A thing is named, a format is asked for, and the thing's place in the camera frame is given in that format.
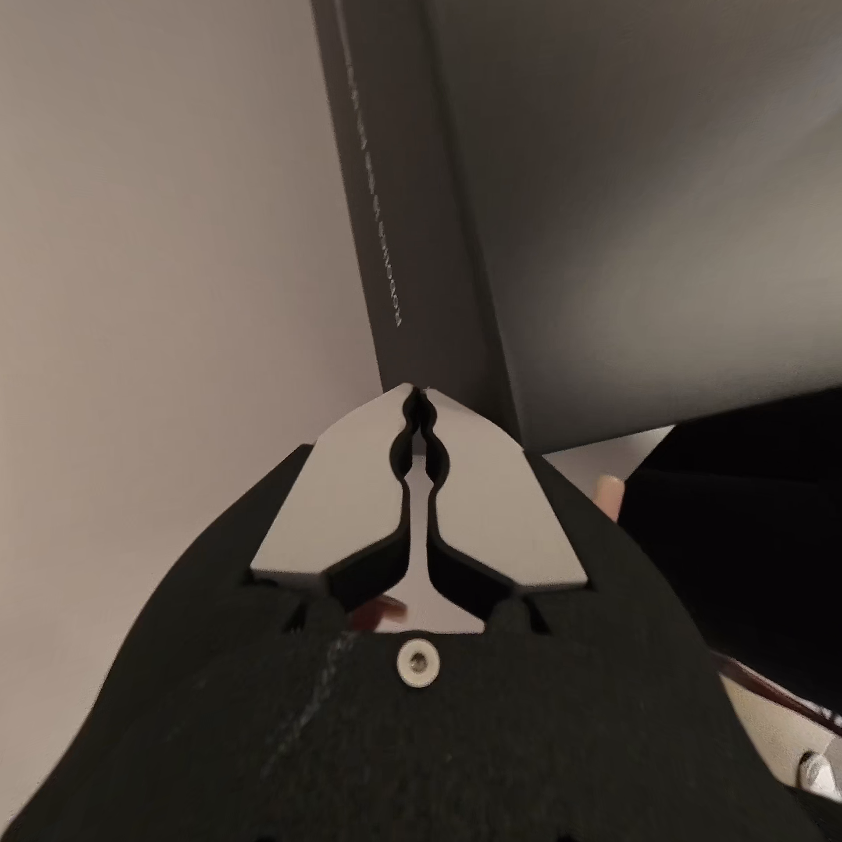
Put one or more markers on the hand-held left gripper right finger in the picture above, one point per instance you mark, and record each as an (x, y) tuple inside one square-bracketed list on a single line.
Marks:
[(506, 513)]

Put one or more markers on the dark grey printed box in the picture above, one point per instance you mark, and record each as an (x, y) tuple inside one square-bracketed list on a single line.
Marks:
[(625, 197)]

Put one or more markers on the black case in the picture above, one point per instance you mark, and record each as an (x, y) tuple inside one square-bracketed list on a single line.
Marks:
[(743, 559)]

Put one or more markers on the person's left hand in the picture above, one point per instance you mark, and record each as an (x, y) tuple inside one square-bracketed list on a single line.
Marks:
[(610, 494)]

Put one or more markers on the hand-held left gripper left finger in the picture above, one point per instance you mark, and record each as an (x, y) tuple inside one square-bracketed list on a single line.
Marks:
[(329, 506)]

